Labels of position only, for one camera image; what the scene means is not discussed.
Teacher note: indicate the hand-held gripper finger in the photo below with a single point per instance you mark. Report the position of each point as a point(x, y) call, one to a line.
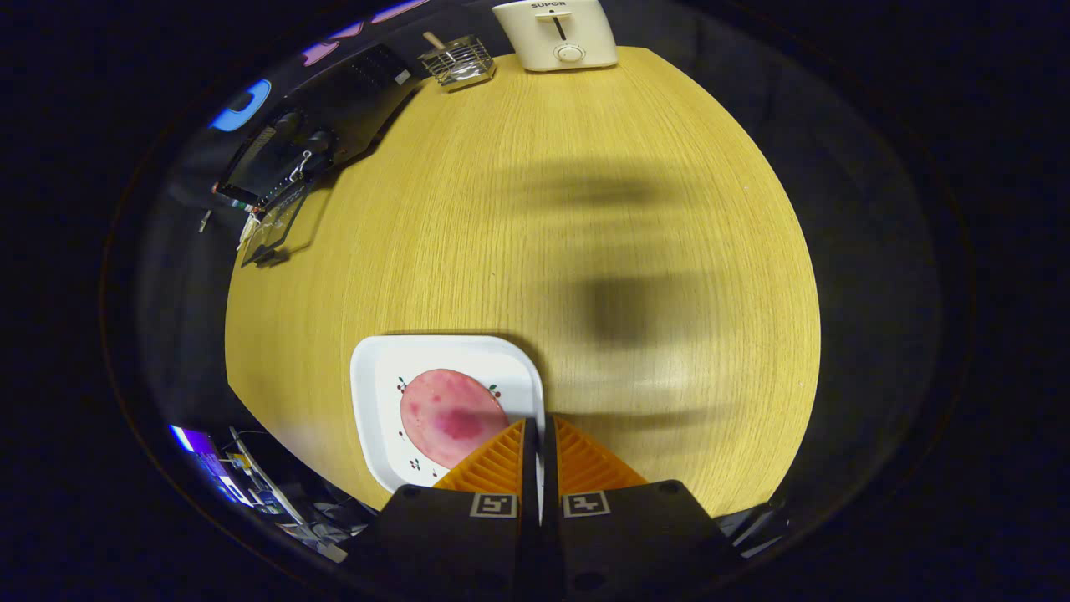
point(550, 468)
point(530, 468)

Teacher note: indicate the pink round ham slice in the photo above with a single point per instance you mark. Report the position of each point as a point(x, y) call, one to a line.
point(451, 418)

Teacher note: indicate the white square plate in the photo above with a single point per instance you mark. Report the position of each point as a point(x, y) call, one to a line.
point(384, 368)

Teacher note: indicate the black toaster oven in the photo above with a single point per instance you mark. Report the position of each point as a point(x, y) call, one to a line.
point(359, 92)

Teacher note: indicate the cream white toaster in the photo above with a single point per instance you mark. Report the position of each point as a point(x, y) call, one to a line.
point(556, 38)

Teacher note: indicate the lit purple screen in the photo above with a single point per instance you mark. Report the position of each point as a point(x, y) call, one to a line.
point(188, 439)

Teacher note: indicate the wooden stick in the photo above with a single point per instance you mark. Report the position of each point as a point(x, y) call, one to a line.
point(433, 39)

